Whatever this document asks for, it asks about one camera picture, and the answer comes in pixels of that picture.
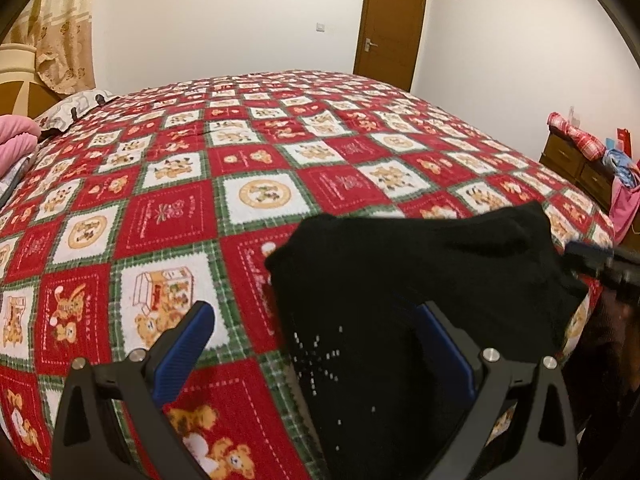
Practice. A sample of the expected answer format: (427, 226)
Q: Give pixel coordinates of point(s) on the pink hanging cloth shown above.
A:
(625, 210)

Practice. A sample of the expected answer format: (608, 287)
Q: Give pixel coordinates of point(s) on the beige floral curtain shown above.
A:
(62, 35)

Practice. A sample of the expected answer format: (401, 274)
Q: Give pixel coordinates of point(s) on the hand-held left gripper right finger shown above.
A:
(447, 357)

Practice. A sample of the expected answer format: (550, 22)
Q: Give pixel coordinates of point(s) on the brown wooden dresser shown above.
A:
(567, 162)

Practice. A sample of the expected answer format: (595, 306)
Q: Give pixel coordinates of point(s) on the grey patterned pillow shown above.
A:
(75, 107)

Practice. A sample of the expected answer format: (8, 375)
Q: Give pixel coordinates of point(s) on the pink blanket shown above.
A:
(12, 142)

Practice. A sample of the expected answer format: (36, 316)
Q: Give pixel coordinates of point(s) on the beige wooden headboard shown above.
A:
(22, 80)

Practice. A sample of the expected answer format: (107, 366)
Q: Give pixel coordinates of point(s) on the white bed sheet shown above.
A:
(11, 182)

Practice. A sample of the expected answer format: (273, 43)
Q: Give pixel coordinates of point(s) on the red plaid cloth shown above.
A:
(582, 137)

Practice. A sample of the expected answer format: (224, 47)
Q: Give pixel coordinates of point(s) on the red checkered printed blanket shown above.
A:
(190, 185)

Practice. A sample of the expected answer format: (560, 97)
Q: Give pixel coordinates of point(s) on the blue cloth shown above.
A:
(620, 165)

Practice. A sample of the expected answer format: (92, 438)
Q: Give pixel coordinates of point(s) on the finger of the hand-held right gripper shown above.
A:
(587, 256)

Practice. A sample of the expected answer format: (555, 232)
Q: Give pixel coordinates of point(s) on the small red box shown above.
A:
(623, 140)

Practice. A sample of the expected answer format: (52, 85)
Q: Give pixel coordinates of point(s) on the black pants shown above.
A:
(375, 285)

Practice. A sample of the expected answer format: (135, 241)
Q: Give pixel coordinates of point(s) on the brown wooden door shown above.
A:
(390, 20)

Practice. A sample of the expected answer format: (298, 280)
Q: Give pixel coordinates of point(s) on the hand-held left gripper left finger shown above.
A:
(182, 352)

